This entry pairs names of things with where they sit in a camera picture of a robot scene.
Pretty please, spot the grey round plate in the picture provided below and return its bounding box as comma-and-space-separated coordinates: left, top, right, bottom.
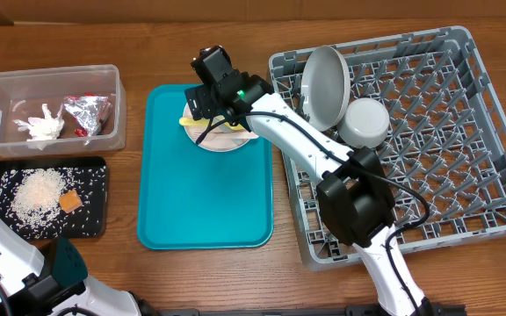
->
300, 46, 351, 131

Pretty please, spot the foil wrapper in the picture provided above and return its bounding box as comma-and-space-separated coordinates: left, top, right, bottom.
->
63, 95, 112, 137

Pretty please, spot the small grey bowl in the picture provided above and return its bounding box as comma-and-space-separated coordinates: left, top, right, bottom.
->
337, 97, 390, 148

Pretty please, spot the red sauce packet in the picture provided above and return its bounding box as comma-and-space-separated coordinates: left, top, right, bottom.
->
75, 127, 88, 137

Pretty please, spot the white napkin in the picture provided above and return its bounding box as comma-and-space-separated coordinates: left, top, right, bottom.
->
13, 104, 65, 150

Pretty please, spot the orange food cube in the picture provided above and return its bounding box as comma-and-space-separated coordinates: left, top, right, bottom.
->
59, 190, 83, 213

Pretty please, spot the white rice pile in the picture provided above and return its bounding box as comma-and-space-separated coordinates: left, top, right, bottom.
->
0, 167, 105, 236

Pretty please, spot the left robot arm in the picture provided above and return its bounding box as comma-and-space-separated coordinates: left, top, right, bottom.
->
0, 65, 156, 315

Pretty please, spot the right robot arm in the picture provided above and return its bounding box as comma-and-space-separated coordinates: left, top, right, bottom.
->
185, 46, 434, 315

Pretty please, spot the grey dishwasher rack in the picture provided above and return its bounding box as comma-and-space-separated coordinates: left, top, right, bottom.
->
268, 25, 506, 271

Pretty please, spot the pink plastic fork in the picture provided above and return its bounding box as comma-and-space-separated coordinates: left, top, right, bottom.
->
202, 132, 258, 148

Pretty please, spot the white plate with cutlery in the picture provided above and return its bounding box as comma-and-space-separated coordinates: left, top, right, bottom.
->
179, 104, 258, 152

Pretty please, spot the yellow plastic spoon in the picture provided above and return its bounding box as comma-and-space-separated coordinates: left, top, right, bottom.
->
178, 117, 244, 132

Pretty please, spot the teal serving tray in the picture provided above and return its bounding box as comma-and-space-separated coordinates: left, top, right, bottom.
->
137, 84, 274, 250

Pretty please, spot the clear plastic bin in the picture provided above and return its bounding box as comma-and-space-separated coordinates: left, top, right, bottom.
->
0, 64, 127, 157

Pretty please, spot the black plastic tray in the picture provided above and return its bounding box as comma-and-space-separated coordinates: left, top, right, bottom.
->
0, 155, 109, 241

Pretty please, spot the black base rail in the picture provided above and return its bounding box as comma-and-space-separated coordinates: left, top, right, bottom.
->
155, 302, 469, 316

